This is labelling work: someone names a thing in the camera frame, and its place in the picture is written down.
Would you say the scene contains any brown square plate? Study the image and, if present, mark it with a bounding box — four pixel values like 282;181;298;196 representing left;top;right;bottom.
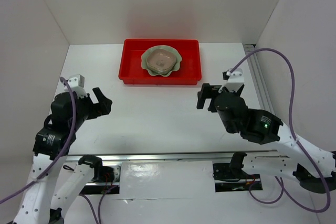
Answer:
146;49;176;74

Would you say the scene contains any large green scalloped bowl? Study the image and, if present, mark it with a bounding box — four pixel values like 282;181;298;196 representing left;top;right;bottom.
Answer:
141;45;182;77

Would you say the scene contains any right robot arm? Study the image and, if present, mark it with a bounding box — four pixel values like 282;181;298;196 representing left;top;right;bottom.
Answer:
196;83;335;194

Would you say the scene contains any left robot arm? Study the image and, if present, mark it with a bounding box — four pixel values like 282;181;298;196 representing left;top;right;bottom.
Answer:
13;88;114;223

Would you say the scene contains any red plastic bin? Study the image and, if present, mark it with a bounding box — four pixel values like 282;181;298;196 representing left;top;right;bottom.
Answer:
119;39;202;86

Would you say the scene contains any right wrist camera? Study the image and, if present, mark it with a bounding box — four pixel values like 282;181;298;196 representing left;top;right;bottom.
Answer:
218;68;245;93

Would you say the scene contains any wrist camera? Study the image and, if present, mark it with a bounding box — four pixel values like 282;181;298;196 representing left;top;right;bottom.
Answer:
66;74;88;99
218;68;245;93

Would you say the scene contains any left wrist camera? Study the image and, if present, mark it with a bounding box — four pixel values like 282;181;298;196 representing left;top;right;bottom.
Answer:
66;74;88;99

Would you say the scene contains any aluminium rail right side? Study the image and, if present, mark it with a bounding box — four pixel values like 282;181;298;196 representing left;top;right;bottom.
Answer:
246;53;275;114

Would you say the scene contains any aluminium rail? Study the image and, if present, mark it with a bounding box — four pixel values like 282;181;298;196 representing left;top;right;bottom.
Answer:
65;150;279;163
246;53;275;114

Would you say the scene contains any aluminium rail front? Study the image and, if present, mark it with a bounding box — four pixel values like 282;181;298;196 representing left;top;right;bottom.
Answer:
65;150;279;163

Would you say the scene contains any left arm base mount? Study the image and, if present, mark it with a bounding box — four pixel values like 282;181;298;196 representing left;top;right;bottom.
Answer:
80;165;121;195

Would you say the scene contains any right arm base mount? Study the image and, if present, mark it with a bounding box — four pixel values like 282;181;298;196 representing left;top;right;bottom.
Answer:
213;163;263;193

